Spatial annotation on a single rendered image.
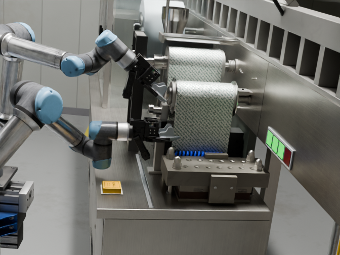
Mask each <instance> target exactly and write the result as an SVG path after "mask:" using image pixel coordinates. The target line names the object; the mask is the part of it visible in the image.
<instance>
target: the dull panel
mask: <svg viewBox="0 0 340 255"><path fill-rule="evenodd" d="M231 128H240V129H241V130H242V131H243V132H244V135H243V142H242V149H241V156H240V158H247V155H248V152H249V151H250V150H253V151H254V150H255V146H256V140H257V136H256V135H255V134H254V133H253V131H252V130H251V129H250V128H249V127H248V126H247V125H246V124H245V123H244V122H243V121H242V119H241V118H240V117H239V116H238V115H237V114H235V115H234V116H233V117H232V121H231Z"/></svg>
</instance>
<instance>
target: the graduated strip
mask: <svg viewBox="0 0 340 255"><path fill-rule="evenodd" d="M135 156H136V160H137V164H138V168H139V172H140V176H141V180H142V183H143V187H144V191H145V195H146V199H147V203H148V207H149V208H155V207H154V204H153V200H152V197H151V193H150V190H149V186H148V182H147V179H146V175H145V172H144V168H143V164H142V161H141V157H140V155H139V154H135Z"/></svg>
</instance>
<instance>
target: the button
mask: <svg viewBox="0 0 340 255"><path fill-rule="evenodd" d="M102 189H103V193H115V194H121V184H120V181H103V182H102Z"/></svg>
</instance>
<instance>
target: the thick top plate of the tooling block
mask: <svg viewBox="0 0 340 255"><path fill-rule="evenodd" d="M175 157H176V155H175ZM179 157H180V158H181V163H182V166H181V167H182V168H181V169H174V168H172V166H173V162H174V159H173V160H169V159H166V155H162V157H161V167H160V169H161V172H162V175H163V178H164V180H165V183H166V185H167V186H209V183H210V175H236V176H237V184H236V187H257V188H268V184H269V178H270V173H269V172H268V170H267V169H266V168H265V167H264V166H262V171H261V172H257V171H254V170H253V167H254V164H255V162H248V161H246V158H240V157H228V159H210V158H204V156H179ZM257 159H258V158H255V159H254V160H255V161H256V160H257ZM262 165H263V164H262Z"/></svg>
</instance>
